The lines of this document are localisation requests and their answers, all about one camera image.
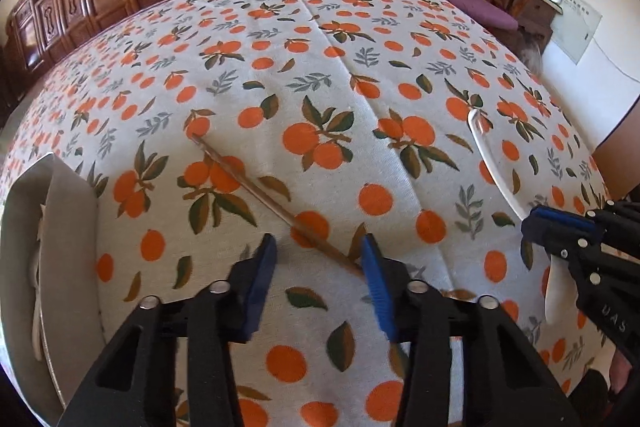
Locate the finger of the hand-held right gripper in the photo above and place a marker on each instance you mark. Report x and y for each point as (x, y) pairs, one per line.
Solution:
(565, 219)
(575, 262)

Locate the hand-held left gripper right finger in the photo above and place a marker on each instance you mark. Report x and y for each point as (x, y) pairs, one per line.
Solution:
(377, 287)

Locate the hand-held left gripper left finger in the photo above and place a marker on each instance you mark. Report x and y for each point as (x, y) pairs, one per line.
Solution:
(262, 277)

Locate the wooden chopstick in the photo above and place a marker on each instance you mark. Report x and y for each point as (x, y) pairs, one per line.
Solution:
(250, 187)

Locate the grey utensil tray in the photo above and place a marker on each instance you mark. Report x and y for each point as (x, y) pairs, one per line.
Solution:
(75, 232)

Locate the person's right forearm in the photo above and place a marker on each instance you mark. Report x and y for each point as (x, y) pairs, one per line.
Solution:
(625, 369)

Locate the grey fluffy object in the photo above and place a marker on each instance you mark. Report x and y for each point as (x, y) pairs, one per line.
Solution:
(531, 57)

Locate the orange print tablecloth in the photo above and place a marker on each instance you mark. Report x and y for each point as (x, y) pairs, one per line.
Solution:
(350, 72)

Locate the white wall electrical panel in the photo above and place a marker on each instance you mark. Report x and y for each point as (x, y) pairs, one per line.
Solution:
(577, 24)

